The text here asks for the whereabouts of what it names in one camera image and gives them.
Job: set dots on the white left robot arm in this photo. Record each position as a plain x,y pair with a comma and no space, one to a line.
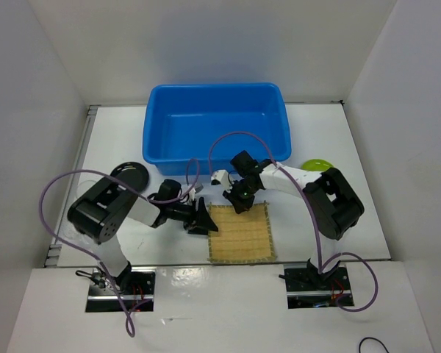
100,212

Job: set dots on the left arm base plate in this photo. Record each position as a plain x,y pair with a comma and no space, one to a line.
137,295

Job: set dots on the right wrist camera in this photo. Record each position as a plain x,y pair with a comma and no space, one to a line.
222,178

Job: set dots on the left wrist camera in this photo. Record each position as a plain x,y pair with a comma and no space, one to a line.
197,188

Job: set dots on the green plastic plate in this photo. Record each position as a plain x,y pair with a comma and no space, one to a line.
316,165

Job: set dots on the blue plastic bin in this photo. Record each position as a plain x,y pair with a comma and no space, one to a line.
213,123

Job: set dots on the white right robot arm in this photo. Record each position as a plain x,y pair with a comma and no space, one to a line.
332,203

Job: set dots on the black round dish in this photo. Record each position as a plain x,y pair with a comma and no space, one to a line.
133,174

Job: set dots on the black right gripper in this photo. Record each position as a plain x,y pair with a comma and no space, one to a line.
239,206

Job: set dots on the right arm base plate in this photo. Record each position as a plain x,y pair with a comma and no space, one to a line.
306,289

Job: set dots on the bamboo placemat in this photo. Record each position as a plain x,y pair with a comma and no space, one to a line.
241,239

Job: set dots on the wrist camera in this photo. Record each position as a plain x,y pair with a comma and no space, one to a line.
222,178
197,188

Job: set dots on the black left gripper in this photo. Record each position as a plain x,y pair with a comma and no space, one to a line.
204,223

